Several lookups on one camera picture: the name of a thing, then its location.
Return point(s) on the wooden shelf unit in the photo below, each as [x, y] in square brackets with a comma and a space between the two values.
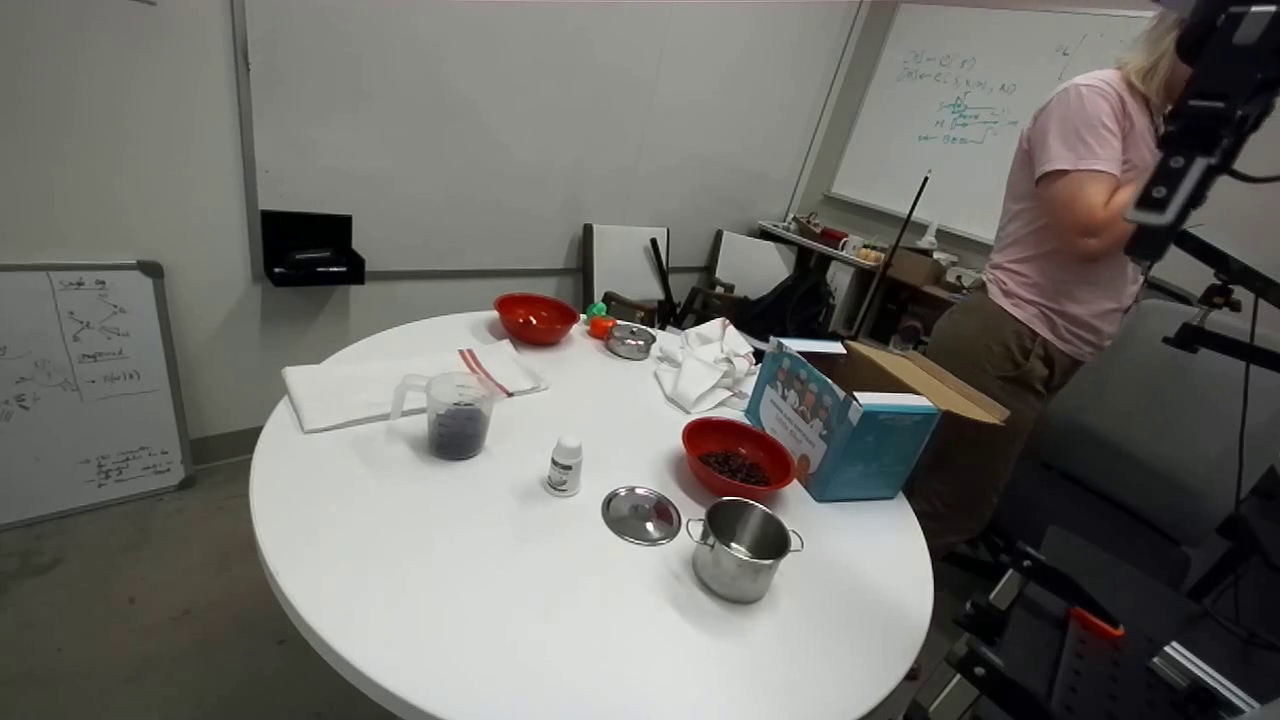
[912, 268]

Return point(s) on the stainless steel pot lid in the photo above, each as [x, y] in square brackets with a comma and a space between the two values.
[643, 512]

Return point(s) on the person in pink shirt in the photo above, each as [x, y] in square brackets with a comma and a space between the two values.
[1065, 226]

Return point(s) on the empty red bowl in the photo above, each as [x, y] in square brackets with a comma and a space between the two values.
[539, 321]

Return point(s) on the clear measuring cup dark contents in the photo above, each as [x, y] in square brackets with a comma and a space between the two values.
[456, 429]

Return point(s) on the small steel bowl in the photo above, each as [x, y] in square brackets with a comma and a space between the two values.
[628, 343]

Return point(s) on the black tripod legs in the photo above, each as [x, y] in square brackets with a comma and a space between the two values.
[662, 282]

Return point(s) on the white towel red stripe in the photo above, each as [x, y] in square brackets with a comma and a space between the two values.
[347, 390]

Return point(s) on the grey wall conduit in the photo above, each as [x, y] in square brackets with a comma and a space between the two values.
[244, 133]

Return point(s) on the aluminium rail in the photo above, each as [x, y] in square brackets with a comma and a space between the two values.
[1201, 680]

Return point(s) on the crumpled white cloth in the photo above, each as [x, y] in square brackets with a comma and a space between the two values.
[700, 361]

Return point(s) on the white salt shaker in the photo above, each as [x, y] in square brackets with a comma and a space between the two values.
[565, 469]

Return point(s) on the thin black rod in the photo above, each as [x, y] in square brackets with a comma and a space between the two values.
[888, 254]

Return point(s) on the blue cardboard box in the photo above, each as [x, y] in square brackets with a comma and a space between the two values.
[867, 445]

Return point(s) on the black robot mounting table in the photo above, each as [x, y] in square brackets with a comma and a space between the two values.
[1172, 604]

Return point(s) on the black open case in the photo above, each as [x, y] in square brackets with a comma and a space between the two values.
[311, 251]

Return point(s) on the red bowl with dark contents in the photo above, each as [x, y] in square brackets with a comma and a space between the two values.
[712, 450]

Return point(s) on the large wall whiteboard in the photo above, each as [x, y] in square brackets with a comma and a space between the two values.
[932, 120]

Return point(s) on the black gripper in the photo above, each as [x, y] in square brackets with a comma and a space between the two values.
[1192, 161]

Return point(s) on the black bag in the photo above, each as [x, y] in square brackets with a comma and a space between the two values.
[791, 304]

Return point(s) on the small framed whiteboard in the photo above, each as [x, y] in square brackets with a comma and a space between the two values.
[81, 384]

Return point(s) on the white panel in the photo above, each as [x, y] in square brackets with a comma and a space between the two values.
[750, 267]
[623, 262]

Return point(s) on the orange and green toy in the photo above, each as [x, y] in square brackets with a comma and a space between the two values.
[597, 321]

